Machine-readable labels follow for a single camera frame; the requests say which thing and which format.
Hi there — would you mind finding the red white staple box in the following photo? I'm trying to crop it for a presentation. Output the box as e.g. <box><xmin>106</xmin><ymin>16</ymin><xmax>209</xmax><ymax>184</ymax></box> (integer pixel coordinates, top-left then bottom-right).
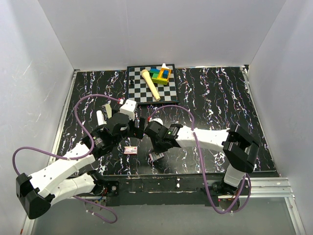
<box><xmin>149</xmin><ymin>152</ymin><xmax>164</xmax><ymax>162</ymax></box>

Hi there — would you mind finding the cream white stapler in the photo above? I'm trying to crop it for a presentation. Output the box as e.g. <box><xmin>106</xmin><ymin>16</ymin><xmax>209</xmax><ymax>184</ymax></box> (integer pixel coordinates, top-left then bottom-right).
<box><xmin>104</xmin><ymin>103</ymin><xmax>112</xmax><ymax>118</ymax></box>

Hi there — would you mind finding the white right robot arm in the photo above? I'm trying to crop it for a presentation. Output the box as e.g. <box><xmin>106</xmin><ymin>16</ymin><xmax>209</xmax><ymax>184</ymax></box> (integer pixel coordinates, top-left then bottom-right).
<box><xmin>144</xmin><ymin>120</ymin><xmax>260</xmax><ymax>195</ymax></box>

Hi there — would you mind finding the red white staple box sleeve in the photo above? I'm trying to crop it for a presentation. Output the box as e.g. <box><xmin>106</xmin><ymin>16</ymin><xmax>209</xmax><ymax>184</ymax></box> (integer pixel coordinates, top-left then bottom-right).
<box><xmin>124</xmin><ymin>146</ymin><xmax>137</xmax><ymax>155</ymax></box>

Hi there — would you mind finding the black white chessboard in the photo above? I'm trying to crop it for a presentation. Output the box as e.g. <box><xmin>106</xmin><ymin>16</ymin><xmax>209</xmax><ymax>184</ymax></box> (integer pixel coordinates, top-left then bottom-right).
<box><xmin>126</xmin><ymin>63</ymin><xmax>180</xmax><ymax>106</ymax></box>

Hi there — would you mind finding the cream wooden rolling pin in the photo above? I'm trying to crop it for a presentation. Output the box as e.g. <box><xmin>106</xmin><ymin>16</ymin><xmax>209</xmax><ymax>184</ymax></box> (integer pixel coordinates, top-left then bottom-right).
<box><xmin>141</xmin><ymin>70</ymin><xmax>160</xmax><ymax>101</ymax></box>

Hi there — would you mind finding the yellow green toy block tray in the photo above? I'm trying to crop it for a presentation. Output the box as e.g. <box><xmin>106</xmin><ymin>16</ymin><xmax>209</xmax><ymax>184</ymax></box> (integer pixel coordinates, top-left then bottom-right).
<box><xmin>149</xmin><ymin>68</ymin><xmax>172</xmax><ymax>85</ymax></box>

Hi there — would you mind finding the white chess piece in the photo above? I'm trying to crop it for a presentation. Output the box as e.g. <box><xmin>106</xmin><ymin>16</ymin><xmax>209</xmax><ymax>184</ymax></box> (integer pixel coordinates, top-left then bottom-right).
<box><xmin>161</xmin><ymin>63</ymin><xmax>169</xmax><ymax>69</ymax></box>

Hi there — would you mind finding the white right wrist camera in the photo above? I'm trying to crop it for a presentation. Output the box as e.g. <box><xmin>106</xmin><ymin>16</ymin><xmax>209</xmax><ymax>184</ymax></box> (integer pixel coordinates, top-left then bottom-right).
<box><xmin>149</xmin><ymin>117</ymin><xmax>163</xmax><ymax>125</ymax></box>

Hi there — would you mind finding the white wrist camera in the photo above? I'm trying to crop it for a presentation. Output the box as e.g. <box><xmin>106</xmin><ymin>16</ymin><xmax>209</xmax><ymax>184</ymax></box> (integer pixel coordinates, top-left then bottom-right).
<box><xmin>149</xmin><ymin>117</ymin><xmax>163</xmax><ymax>125</ymax></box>
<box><xmin>119</xmin><ymin>99</ymin><xmax>137</xmax><ymax>121</ymax></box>

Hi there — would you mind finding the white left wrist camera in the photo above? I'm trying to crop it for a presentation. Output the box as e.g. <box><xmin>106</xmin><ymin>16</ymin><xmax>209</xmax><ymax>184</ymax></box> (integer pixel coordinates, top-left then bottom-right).
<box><xmin>119</xmin><ymin>99</ymin><xmax>137</xmax><ymax>121</ymax></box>

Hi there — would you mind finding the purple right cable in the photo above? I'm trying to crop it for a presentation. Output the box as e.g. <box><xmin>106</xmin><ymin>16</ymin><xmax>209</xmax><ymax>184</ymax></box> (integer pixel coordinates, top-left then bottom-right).
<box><xmin>148</xmin><ymin>105</ymin><xmax>252</xmax><ymax>215</ymax></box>

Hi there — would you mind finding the purple cable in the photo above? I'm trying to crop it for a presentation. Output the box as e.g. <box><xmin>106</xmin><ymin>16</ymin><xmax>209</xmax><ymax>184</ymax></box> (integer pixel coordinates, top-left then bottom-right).
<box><xmin>148</xmin><ymin>105</ymin><xmax>252</xmax><ymax>215</ymax></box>
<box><xmin>12</xmin><ymin>94</ymin><xmax>123</xmax><ymax>224</ymax></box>

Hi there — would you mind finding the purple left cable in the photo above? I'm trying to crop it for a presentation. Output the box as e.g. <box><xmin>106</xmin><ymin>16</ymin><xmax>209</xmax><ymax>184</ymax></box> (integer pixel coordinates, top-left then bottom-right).
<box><xmin>12</xmin><ymin>94</ymin><xmax>123</xmax><ymax>224</ymax></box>

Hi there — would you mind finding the aluminium rail frame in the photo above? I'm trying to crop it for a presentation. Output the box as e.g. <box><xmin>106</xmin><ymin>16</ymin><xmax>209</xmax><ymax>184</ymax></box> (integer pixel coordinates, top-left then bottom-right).
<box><xmin>218</xmin><ymin>178</ymin><xmax>306</xmax><ymax>235</ymax></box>

